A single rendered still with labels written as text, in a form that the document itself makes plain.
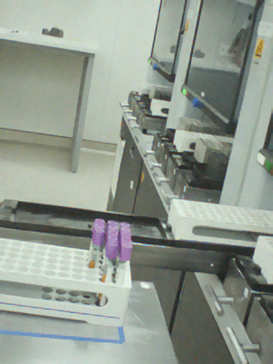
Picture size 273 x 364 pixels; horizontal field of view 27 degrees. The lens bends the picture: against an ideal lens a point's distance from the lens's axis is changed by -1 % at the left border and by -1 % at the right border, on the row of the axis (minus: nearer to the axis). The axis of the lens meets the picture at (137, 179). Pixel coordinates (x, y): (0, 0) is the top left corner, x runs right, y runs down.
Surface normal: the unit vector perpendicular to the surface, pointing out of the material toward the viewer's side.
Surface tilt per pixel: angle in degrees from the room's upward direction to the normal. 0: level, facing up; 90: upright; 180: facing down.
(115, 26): 90
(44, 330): 0
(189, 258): 90
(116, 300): 90
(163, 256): 90
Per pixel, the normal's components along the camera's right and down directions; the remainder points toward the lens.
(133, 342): 0.18, -0.94
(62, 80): 0.12, 0.32
